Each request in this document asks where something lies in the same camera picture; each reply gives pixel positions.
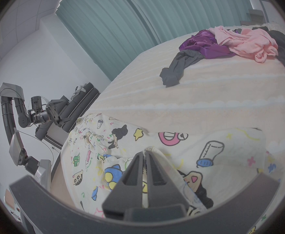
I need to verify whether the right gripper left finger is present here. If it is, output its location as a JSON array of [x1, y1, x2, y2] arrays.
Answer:
[[102, 152, 144, 220]]

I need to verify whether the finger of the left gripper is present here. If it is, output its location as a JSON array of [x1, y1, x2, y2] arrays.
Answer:
[[58, 117, 73, 127], [50, 97, 69, 108]]

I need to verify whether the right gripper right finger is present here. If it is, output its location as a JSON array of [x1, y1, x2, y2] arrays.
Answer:
[[145, 151, 191, 216]]

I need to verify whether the white printed pyjama top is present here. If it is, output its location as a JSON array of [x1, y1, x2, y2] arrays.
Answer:
[[61, 113, 284, 234]]

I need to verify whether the bed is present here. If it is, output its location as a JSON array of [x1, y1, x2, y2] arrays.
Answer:
[[51, 0, 285, 228]]

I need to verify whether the white crumpled cloth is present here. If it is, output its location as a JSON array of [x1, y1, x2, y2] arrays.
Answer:
[[72, 84, 87, 98]]

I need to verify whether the blue-green curtain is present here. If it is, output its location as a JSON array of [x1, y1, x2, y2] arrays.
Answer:
[[55, 0, 163, 82], [119, 0, 258, 44]]

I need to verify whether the purple garment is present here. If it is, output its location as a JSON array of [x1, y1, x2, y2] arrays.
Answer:
[[179, 30, 236, 59]]

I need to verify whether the pink garment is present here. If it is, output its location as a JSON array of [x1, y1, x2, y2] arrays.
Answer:
[[209, 25, 279, 63]]

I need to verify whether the grey and white bedside table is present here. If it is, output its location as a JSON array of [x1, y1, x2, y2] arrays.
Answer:
[[240, 9, 267, 27]]

